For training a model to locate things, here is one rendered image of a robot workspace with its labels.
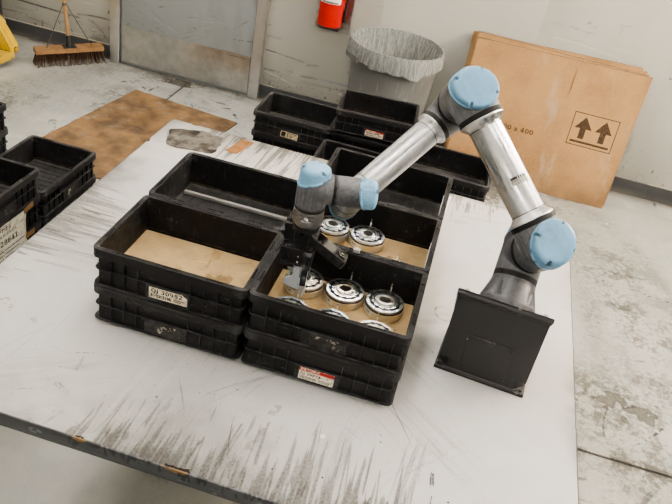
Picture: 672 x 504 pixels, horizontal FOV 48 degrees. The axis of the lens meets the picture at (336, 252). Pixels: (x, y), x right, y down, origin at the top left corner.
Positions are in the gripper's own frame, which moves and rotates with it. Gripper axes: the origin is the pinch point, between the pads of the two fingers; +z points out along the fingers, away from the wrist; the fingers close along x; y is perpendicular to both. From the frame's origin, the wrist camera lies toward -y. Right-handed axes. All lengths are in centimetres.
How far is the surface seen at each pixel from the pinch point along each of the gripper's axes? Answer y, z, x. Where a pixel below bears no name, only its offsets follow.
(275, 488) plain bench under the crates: -5, 15, 52
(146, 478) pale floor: 39, 85, 2
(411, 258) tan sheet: -27.5, 1.9, -28.9
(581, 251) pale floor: -132, 85, -206
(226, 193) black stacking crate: 32, 2, -43
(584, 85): -121, 19, -283
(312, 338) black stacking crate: -5.5, 0.0, 18.8
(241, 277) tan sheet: 16.8, 1.8, -1.6
